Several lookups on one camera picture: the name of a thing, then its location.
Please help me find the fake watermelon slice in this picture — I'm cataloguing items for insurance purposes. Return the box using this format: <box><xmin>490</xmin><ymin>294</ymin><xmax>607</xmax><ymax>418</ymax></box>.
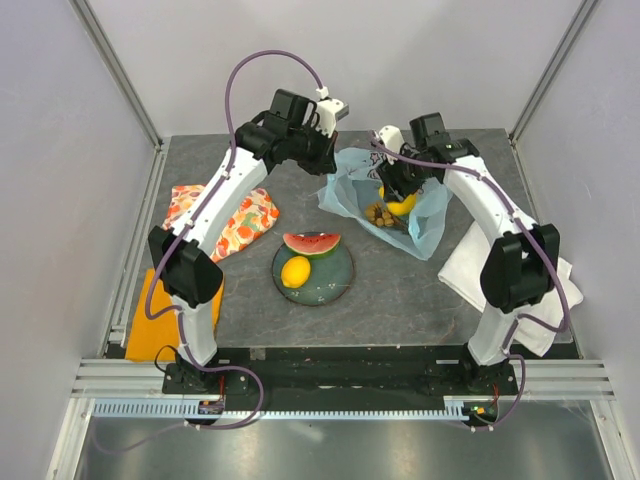
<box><xmin>283</xmin><ymin>232</ymin><xmax>342</xmax><ymax>259</ymax></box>

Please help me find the white towel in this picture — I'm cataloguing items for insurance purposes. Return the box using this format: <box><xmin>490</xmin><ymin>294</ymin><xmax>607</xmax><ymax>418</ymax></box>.
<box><xmin>438</xmin><ymin>222</ymin><xmax>584</xmax><ymax>356</ymax></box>

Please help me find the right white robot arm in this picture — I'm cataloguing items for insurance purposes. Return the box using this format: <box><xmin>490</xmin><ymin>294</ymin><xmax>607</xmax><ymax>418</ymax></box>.
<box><xmin>371</xmin><ymin>113</ymin><xmax>561</xmax><ymax>394</ymax></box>

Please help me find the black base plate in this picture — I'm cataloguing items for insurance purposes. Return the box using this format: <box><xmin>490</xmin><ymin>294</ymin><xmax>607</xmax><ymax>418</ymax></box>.
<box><xmin>163</xmin><ymin>345</ymin><xmax>518</xmax><ymax>397</ymax></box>

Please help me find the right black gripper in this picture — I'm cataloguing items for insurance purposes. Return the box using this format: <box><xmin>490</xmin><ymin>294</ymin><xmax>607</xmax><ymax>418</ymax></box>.
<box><xmin>375</xmin><ymin>144</ymin><xmax>433</xmax><ymax>204</ymax></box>

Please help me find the blue ceramic plate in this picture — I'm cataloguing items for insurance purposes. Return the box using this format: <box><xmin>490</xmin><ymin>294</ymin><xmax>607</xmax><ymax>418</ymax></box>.
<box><xmin>272</xmin><ymin>240</ymin><xmax>355</xmax><ymax>307</ymax></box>

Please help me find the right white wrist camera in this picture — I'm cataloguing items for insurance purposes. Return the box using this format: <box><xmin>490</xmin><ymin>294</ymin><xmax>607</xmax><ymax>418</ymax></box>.
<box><xmin>377</xmin><ymin>125</ymin><xmax>405</xmax><ymax>153</ymax></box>

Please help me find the floral orange cloth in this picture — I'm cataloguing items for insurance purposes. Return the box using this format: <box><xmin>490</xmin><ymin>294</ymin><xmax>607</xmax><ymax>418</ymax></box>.
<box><xmin>162</xmin><ymin>185</ymin><xmax>280</xmax><ymax>263</ymax></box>

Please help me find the light blue cable duct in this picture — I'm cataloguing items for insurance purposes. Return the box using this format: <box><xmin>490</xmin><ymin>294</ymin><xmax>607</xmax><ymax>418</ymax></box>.
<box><xmin>92</xmin><ymin>398</ymin><xmax>475</xmax><ymax>421</ymax></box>

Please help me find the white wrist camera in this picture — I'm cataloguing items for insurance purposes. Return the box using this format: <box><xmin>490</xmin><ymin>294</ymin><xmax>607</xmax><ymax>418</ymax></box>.
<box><xmin>377</xmin><ymin>125</ymin><xmax>405</xmax><ymax>153</ymax></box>
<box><xmin>315</xmin><ymin>86</ymin><xmax>349</xmax><ymax>137</ymax></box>

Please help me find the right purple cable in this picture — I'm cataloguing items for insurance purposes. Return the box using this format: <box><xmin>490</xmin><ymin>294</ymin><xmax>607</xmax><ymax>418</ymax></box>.
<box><xmin>368</xmin><ymin>129</ymin><xmax>572</xmax><ymax>434</ymax></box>

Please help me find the purple cable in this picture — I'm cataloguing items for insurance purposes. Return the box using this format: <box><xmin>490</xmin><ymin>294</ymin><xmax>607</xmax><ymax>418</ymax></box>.
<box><xmin>368</xmin><ymin>129</ymin><xmax>572</xmax><ymax>434</ymax></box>
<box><xmin>89</xmin><ymin>48</ymin><xmax>329</xmax><ymax>455</ymax></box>

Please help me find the yellow fake lemon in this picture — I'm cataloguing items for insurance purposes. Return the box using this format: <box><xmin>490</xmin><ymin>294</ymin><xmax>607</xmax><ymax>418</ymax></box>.
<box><xmin>281</xmin><ymin>256</ymin><xmax>312</xmax><ymax>289</ymax></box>

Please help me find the light blue plastic bag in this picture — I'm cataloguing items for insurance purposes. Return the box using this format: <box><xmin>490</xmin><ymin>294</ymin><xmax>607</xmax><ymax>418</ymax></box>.
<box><xmin>317</xmin><ymin>147</ymin><xmax>451</xmax><ymax>261</ymax></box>

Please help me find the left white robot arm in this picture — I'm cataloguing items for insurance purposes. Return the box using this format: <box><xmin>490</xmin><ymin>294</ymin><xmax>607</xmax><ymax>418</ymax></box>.
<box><xmin>148</xmin><ymin>87</ymin><xmax>349</xmax><ymax>394</ymax></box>

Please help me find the fake brown grape bunch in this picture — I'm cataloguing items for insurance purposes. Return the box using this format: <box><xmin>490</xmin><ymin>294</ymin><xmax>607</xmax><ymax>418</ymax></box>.
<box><xmin>364</xmin><ymin>202</ymin><xmax>408</xmax><ymax>233</ymax></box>

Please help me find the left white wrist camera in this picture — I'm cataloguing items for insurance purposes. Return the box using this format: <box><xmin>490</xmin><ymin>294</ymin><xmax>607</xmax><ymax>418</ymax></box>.
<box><xmin>315</xmin><ymin>86</ymin><xmax>349</xmax><ymax>137</ymax></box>

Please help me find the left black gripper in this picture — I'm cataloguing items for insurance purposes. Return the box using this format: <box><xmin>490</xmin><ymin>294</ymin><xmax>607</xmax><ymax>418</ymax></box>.
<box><xmin>288</xmin><ymin>121</ymin><xmax>339</xmax><ymax>178</ymax></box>

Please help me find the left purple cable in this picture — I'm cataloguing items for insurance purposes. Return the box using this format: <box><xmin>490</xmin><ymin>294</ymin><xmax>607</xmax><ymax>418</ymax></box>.
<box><xmin>89</xmin><ymin>48</ymin><xmax>329</xmax><ymax>455</ymax></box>

